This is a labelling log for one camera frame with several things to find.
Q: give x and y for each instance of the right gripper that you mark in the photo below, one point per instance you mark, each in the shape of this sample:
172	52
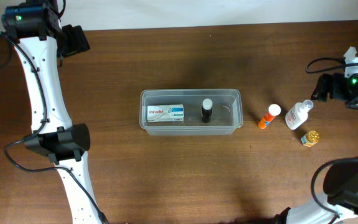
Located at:
335	80

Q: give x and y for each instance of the white spray bottle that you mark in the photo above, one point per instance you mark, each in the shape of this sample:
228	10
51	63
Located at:
298	114

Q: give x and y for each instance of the black bottle white cap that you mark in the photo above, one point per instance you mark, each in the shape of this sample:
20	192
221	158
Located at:
206	110

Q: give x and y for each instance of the white Panadol medicine box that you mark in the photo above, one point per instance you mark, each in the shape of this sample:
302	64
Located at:
165	113

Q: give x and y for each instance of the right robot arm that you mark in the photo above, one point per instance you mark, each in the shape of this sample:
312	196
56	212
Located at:
334	185

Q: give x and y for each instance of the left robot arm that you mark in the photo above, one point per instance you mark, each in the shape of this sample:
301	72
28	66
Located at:
41	42

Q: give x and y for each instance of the clear plastic container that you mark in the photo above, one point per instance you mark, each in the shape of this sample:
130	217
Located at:
225	119

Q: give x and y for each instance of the small gold lid jar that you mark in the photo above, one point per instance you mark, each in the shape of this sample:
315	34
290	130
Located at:
310	138

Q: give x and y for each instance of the orange tube white cap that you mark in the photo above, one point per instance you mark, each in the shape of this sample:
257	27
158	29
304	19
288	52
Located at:
273	111

